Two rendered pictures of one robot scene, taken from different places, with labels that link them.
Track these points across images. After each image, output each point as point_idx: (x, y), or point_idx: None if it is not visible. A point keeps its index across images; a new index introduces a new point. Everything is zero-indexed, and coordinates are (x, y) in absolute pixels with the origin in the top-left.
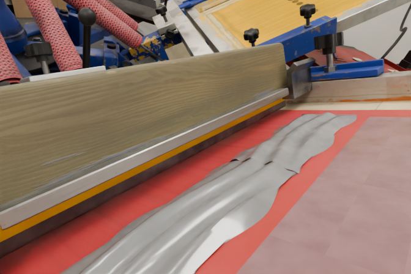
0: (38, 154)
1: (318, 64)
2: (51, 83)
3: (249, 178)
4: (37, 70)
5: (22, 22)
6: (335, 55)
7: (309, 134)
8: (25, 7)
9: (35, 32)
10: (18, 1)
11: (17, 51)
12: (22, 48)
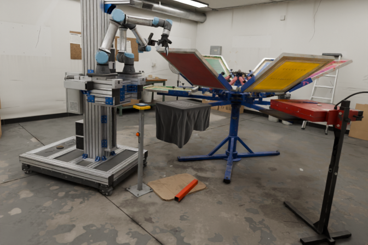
0: None
1: (283, 99)
2: None
3: None
4: (233, 94)
5: (346, 138)
6: (306, 101)
7: None
8: (356, 132)
9: (247, 93)
10: (354, 128)
11: (236, 93)
12: (238, 93)
